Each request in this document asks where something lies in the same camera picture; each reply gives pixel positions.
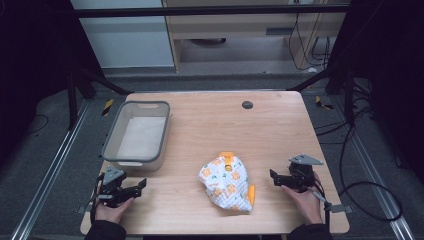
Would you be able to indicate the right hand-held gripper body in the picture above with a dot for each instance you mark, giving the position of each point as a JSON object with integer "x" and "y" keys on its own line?
{"x": 301, "y": 175}

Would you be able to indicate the person's left hand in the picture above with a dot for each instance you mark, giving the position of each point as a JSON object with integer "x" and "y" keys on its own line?
{"x": 111, "y": 211}

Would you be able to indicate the black horizontal bar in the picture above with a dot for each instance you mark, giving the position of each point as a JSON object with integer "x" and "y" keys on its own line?
{"x": 200, "y": 11}

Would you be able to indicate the white floral quilted baby garment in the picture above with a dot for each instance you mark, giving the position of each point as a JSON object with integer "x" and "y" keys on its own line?
{"x": 226, "y": 183}

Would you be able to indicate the aluminium floor rail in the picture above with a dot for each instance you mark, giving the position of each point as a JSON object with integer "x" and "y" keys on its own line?
{"x": 50, "y": 173}
{"x": 376, "y": 180}

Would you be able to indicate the white basket with grey rim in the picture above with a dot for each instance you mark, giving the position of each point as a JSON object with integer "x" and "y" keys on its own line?
{"x": 140, "y": 136}

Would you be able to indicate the white cabinet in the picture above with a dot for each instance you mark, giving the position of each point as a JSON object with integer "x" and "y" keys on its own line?
{"x": 126, "y": 43}

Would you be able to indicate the person's right hand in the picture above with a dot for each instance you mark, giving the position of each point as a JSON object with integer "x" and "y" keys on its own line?
{"x": 305, "y": 205}

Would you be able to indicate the black metal stand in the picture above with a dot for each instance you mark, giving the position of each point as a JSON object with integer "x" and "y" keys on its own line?
{"x": 348, "y": 96}
{"x": 71, "y": 100}

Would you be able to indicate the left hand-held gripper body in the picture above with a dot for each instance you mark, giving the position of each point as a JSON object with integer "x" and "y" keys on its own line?
{"x": 111, "y": 186}

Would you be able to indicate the yellow black striped tape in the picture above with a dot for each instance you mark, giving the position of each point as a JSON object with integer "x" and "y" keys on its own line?
{"x": 107, "y": 107}
{"x": 322, "y": 103}

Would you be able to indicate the grey metal bracket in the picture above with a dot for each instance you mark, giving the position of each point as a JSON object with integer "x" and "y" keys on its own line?
{"x": 83, "y": 209}
{"x": 340, "y": 209}

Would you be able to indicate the light wooden desk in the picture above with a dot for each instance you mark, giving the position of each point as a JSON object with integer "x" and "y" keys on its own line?
{"x": 233, "y": 25}

